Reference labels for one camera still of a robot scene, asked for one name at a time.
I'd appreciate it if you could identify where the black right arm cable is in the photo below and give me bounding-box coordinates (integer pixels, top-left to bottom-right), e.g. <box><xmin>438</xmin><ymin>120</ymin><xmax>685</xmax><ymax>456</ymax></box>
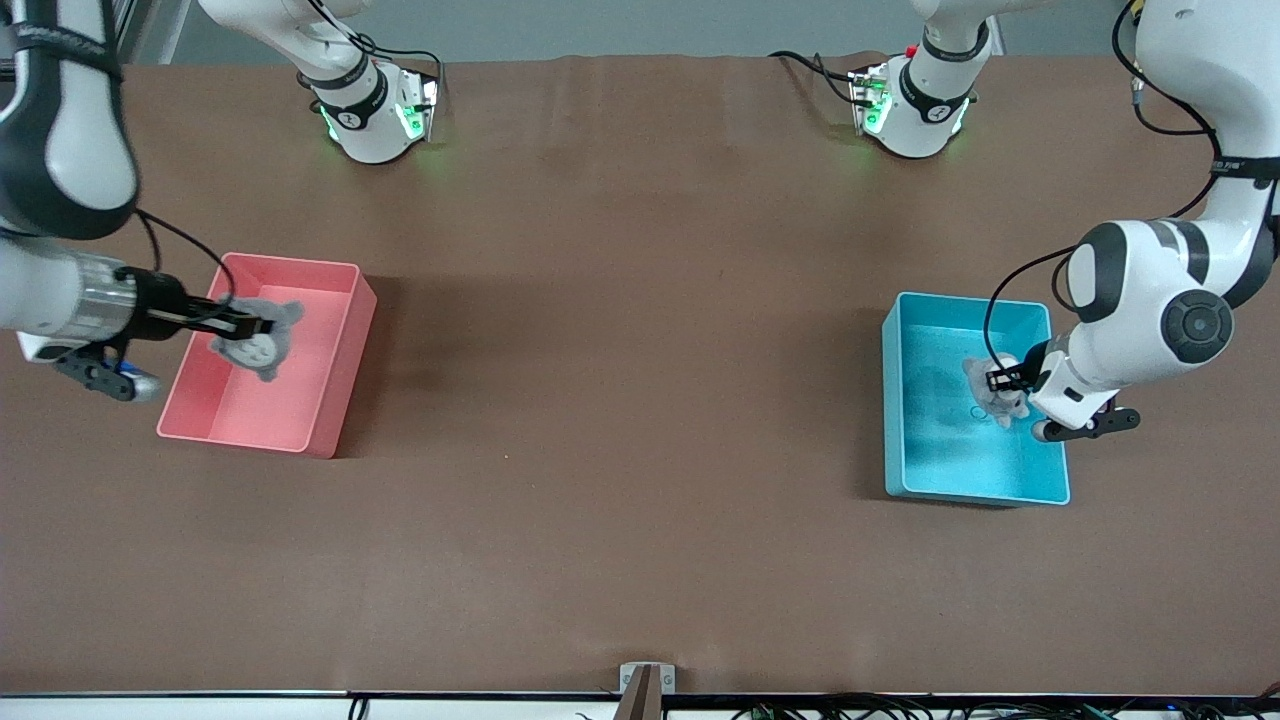
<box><xmin>135</xmin><ymin>0</ymin><xmax>446</xmax><ymax>306</ymax></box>

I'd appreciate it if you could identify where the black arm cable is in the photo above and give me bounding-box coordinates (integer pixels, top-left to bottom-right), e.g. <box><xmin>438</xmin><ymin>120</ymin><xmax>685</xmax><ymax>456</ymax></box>
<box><xmin>135</xmin><ymin>0</ymin><xmax>446</xmax><ymax>306</ymax></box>
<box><xmin>983</xmin><ymin>0</ymin><xmax>1226</xmax><ymax>379</ymax></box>

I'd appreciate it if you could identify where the small grey plush toy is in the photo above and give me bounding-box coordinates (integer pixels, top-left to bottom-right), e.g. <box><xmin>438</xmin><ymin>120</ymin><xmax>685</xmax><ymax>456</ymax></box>
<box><xmin>962</xmin><ymin>355</ymin><xmax>1031</xmax><ymax>429</ymax></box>

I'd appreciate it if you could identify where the pink plastic box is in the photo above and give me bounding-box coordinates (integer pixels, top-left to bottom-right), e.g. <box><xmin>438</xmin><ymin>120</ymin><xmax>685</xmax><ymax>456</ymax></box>
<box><xmin>157</xmin><ymin>252</ymin><xmax>378</xmax><ymax>459</ymax></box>

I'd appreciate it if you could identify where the large grey plush toy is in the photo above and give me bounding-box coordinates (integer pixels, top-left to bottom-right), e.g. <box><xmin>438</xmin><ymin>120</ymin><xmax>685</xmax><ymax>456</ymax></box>
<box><xmin>208</xmin><ymin>298</ymin><xmax>306</xmax><ymax>383</ymax></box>

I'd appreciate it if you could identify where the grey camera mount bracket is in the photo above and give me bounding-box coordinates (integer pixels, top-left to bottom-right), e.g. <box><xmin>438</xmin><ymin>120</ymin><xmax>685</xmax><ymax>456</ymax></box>
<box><xmin>619</xmin><ymin>663</ymin><xmax>677</xmax><ymax>720</ymax></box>

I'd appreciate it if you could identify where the tangled black cable bundle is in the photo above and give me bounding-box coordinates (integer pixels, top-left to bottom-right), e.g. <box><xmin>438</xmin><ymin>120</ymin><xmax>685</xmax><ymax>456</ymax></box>
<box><xmin>730</xmin><ymin>695</ymin><xmax>1280</xmax><ymax>720</ymax></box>

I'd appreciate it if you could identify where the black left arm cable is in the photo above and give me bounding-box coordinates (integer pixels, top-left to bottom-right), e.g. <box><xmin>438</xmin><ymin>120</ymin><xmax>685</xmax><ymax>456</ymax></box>
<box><xmin>983</xmin><ymin>0</ymin><xmax>1226</xmax><ymax>379</ymax></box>

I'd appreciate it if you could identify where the blue plastic box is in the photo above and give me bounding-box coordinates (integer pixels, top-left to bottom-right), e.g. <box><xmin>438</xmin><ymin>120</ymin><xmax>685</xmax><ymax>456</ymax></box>
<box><xmin>881</xmin><ymin>291</ymin><xmax>1071</xmax><ymax>507</ymax></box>

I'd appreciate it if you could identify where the brown table cover sheet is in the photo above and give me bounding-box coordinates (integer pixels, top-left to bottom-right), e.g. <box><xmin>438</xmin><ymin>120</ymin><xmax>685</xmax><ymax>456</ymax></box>
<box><xmin>0</xmin><ymin>52</ymin><xmax>1280</xmax><ymax>696</ymax></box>

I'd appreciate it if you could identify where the black base power cable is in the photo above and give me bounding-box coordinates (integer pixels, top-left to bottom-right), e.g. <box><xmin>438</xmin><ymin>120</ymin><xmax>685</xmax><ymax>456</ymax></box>
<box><xmin>768</xmin><ymin>50</ymin><xmax>863</xmax><ymax>106</ymax></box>

